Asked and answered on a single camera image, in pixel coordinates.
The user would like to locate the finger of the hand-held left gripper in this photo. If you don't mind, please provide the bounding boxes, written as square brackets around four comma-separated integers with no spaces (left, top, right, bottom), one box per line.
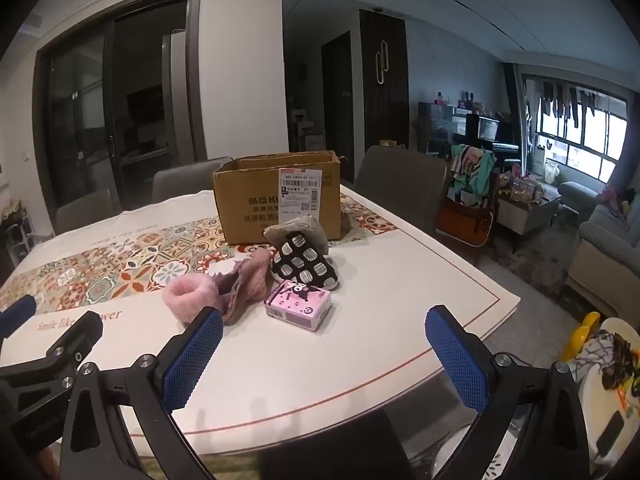
[0,311,104,413]
[0,294,38,335]

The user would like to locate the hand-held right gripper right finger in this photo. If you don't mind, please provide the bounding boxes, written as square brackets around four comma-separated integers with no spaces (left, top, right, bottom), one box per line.
[424,304,593,480]

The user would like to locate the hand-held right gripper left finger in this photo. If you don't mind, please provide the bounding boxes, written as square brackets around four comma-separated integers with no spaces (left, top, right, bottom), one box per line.
[59,306,224,480]

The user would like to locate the pink cable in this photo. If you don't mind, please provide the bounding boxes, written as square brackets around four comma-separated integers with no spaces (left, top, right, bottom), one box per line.
[163,247,273,326]

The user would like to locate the brown cardboard box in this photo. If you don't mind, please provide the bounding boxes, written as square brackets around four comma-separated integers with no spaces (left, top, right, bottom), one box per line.
[211,149,348,246]

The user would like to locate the beige branch print pouch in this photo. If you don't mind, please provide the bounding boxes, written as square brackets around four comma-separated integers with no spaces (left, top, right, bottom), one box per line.
[263,213,331,256]

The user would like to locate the grey dining chair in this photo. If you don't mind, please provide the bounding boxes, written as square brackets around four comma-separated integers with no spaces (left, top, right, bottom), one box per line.
[152,157,233,203]
[354,145,451,246]
[55,190,123,236]

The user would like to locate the white patterned tablecloth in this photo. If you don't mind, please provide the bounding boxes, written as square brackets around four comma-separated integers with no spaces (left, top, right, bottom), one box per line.
[0,183,522,461]

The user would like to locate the pink tissue pack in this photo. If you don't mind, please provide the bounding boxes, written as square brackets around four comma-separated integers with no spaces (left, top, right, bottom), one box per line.
[264,280,332,333]

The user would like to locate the yellow plastic toy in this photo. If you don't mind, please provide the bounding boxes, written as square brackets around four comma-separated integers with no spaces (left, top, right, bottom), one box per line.
[560,311,601,361]

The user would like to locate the wooden chair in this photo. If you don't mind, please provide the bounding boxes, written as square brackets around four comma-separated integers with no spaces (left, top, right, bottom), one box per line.
[437,170,501,253]

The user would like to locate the black polka dot slipper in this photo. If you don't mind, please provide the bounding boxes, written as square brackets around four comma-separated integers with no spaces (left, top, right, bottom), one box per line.
[271,230,341,291]

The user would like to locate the white round object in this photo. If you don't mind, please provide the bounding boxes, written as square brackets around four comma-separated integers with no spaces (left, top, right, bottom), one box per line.
[570,317,640,480]

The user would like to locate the white low coffee table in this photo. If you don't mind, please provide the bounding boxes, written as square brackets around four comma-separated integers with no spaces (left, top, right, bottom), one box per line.
[497,180,561,241]

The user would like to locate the grey sofa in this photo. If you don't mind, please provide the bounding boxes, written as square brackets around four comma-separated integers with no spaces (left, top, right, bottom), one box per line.
[557,180,640,316]

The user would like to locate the pile of colourful clothes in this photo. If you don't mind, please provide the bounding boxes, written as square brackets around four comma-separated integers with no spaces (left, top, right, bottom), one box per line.
[447,144,497,206]

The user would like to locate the plush toys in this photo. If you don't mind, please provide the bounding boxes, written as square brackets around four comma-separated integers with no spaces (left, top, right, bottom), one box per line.
[602,185,636,213]

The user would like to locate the dark framed sliding glass door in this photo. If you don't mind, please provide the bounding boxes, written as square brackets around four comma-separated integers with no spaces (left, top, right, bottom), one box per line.
[32,0,208,231]

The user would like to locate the black piano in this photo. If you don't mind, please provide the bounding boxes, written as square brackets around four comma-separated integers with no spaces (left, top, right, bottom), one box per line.
[465,112,521,161]

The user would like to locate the glass display cabinet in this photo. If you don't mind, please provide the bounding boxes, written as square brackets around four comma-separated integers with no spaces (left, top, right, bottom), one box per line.
[417,101,468,156]

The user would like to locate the large window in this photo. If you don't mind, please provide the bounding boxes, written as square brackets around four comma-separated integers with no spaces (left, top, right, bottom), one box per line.
[520,72,631,186]

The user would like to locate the dark curtain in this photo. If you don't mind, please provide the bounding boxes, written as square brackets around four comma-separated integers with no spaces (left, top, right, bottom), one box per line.
[612,95,640,196]
[502,62,532,161]

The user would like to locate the hanging laundry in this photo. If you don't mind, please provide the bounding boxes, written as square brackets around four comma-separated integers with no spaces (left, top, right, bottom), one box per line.
[537,80,601,128]

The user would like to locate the tangled dark cables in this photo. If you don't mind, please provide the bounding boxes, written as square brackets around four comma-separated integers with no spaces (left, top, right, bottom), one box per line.
[590,330,640,393]

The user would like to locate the dark slatted wall cabinet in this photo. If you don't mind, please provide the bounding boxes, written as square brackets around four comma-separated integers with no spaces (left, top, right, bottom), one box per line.
[359,9,411,148]

